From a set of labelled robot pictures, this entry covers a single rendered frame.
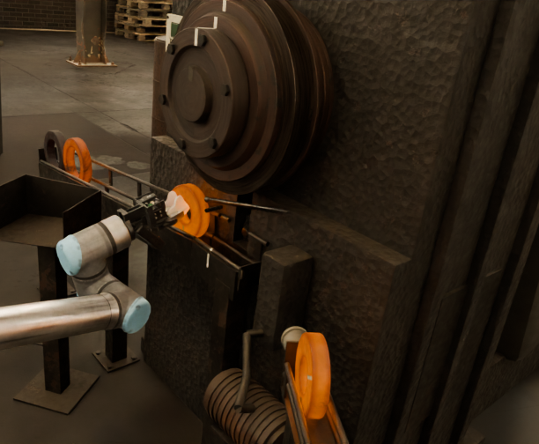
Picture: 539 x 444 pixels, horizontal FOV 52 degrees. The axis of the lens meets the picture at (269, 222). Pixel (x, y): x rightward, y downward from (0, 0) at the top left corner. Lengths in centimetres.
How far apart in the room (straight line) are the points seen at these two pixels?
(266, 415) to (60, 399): 99
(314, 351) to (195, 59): 66
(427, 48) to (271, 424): 81
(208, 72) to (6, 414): 132
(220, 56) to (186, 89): 14
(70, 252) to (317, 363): 68
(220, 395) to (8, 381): 105
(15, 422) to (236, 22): 141
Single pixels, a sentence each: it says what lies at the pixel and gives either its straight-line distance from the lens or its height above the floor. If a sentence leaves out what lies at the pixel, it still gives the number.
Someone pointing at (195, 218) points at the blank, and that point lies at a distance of 153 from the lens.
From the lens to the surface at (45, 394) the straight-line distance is 209.
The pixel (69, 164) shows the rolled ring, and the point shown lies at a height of 64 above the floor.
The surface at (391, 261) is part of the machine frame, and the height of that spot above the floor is 87.
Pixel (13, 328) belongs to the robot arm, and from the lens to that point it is 121.
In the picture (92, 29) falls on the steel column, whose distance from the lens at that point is 833.
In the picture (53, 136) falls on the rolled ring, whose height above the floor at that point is 71.
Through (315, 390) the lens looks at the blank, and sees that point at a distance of 100.
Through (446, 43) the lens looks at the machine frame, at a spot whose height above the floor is 130.
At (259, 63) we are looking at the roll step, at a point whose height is 121.
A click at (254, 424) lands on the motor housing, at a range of 124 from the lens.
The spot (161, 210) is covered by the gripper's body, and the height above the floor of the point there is 78.
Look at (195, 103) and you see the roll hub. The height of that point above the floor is 110.
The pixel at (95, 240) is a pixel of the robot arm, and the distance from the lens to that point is 142.
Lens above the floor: 136
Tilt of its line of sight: 23 degrees down
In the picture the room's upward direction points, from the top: 7 degrees clockwise
